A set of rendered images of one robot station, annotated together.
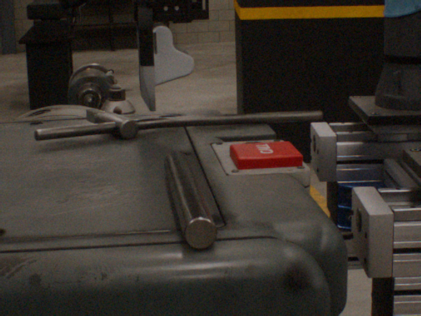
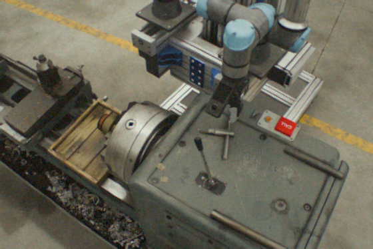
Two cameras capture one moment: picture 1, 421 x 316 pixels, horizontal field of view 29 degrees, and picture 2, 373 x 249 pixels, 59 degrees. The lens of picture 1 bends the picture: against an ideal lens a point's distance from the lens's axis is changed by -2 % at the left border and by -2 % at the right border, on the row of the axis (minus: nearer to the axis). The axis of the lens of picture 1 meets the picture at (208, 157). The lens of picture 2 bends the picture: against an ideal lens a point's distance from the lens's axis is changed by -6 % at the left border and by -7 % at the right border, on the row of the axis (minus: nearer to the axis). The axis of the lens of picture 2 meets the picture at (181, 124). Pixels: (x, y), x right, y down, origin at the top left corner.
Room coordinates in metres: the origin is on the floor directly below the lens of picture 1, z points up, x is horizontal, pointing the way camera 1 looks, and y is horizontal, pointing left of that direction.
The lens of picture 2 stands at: (0.59, 0.69, 2.19)
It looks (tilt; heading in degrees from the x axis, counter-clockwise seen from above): 54 degrees down; 310
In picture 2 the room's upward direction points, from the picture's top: 1 degrees counter-clockwise
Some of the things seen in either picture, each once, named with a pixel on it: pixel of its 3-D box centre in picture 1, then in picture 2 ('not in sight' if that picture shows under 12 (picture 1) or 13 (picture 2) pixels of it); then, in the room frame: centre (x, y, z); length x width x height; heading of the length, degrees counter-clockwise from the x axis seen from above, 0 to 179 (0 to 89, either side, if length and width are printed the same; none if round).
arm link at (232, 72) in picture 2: not in sight; (234, 64); (0.93, 0.05, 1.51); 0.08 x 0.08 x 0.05
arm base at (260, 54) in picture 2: not in sight; (254, 43); (1.08, -0.40, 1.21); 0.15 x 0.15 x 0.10
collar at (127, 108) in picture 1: (117, 106); (43, 62); (1.80, 0.20, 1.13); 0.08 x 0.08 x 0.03
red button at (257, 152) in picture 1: (265, 158); (285, 126); (0.75, -0.05, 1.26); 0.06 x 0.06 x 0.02; 6
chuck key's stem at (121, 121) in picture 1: (109, 121); (216, 131); (0.92, 0.11, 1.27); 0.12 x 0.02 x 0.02; 29
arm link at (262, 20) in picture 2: not in sight; (250, 22); (0.95, -0.05, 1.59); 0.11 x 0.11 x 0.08; 3
